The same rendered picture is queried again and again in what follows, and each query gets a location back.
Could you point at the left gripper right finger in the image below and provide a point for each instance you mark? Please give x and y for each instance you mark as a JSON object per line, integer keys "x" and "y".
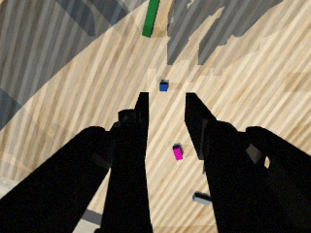
{"x": 239, "y": 183}

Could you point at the green rod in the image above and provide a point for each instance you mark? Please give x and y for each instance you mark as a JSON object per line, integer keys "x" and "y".
{"x": 150, "y": 17}

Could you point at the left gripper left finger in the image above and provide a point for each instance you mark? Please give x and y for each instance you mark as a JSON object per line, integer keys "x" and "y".
{"x": 54, "y": 197}

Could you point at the small magenta block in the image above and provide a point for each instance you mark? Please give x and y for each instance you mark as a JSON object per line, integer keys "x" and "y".
{"x": 177, "y": 152}

